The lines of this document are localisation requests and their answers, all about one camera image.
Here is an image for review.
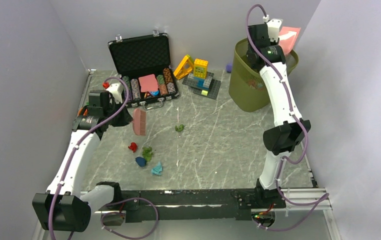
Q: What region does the purple cable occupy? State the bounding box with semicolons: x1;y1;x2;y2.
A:
245;3;331;232
48;76;159;240

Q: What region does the black poker chip case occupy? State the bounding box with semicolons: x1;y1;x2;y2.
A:
107;30;180;108

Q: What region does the pink plastic dustpan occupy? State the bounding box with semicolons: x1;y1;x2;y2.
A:
278;26;301;56

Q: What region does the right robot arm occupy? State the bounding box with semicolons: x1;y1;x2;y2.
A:
246;18;311;208

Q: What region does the pink hand brush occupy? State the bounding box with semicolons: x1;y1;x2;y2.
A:
132;108;147;136

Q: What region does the aluminium frame rail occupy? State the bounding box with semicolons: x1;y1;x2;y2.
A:
282;188;328;211

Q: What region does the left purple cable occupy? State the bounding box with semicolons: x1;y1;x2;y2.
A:
48;76;159;240

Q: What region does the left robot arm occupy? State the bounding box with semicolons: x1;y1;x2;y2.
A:
32;90;133;232

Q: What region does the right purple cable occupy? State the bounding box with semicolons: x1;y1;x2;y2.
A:
245;3;331;232

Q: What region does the purple object behind basket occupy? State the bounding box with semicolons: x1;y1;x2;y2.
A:
225;62;233;73

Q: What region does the orange yellow triangle toy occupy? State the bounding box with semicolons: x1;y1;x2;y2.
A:
173;54;194;80

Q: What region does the red paper scrap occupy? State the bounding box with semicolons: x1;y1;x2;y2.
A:
128;142;138;153

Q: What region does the grey brick base plate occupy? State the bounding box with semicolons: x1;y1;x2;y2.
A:
182;72;222;100

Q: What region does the blue paper scrap left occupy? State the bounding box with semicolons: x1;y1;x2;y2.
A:
135;156;147;168

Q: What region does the yellow toy brick window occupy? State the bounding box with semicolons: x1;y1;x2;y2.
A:
193;58;209;79

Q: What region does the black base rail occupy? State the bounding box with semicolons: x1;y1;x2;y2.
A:
115;188;286;223

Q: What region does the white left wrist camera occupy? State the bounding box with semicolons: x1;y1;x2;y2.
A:
102;82;124;104

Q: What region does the orange curved toy piece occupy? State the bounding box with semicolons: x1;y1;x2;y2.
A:
77;105;88;116

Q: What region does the green paper scrap under dustpan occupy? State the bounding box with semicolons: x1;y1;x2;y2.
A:
174;124;185;133

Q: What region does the teal paper scrap centre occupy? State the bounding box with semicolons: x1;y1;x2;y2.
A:
151;162;163;176

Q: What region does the olive green mesh wastebasket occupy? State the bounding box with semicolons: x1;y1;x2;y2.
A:
228;38;300;113

